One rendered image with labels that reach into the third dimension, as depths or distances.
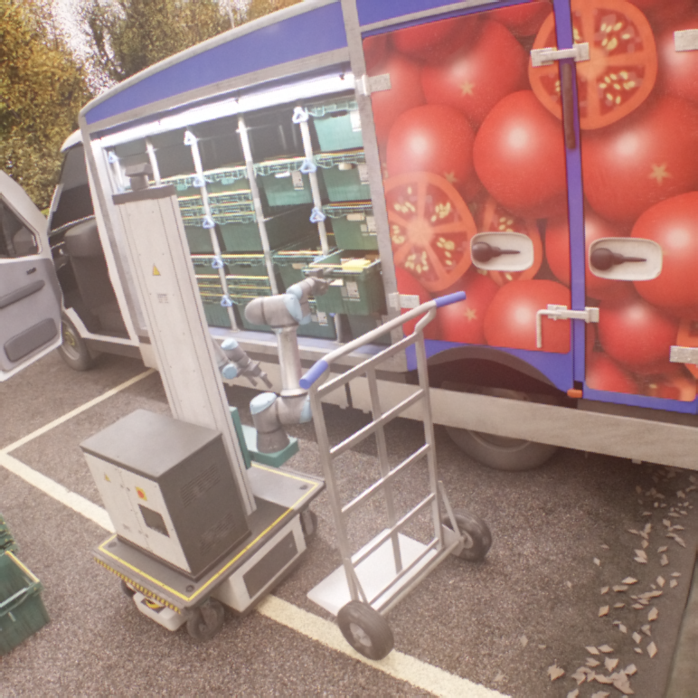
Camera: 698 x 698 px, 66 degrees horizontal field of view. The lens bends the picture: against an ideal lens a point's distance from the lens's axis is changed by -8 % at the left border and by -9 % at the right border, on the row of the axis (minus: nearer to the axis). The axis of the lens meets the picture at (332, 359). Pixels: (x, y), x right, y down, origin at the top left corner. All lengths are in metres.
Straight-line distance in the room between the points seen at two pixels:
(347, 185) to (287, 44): 0.78
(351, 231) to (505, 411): 1.25
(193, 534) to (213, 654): 0.55
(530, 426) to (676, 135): 1.46
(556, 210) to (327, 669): 2.03
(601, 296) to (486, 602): 1.35
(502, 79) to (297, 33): 1.05
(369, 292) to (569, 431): 1.18
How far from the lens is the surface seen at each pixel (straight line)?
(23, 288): 5.40
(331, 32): 2.91
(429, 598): 2.59
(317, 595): 2.68
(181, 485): 2.23
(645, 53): 2.37
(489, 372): 2.84
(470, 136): 2.57
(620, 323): 2.56
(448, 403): 3.05
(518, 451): 3.18
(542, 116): 2.46
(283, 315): 2.36
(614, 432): 2.81
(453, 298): 2.12
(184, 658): 2.63
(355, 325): 3.37
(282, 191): 3.42
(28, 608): 3.02
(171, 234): 2.22
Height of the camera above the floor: 1.89
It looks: 23 degrees down
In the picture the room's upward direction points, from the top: 10 degrees counter-clockwise
